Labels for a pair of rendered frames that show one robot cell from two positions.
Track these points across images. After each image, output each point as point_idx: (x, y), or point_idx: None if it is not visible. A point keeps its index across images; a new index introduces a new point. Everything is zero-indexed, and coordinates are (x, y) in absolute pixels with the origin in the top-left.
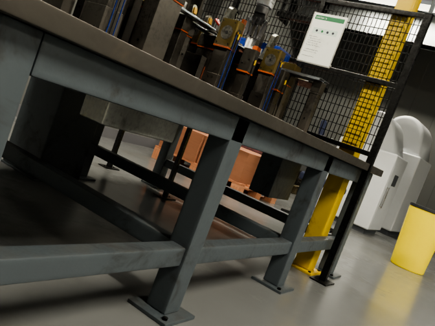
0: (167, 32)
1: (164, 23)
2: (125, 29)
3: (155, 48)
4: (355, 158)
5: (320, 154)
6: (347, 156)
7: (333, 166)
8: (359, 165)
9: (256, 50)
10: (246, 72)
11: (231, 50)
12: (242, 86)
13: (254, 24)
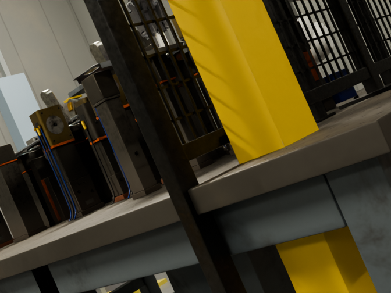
0: (7, 196)
1: (2, 192)
2: (43, 194)
3: (12, 217)
4: (71, 236)
5: (6, 281)
6: (37, 255)
7: (64, 278)
8: (113, 238)
9: (75, 109)
10: (90, 143)
11: (45, 152)
12: (104, 163)
13: (147, 11)
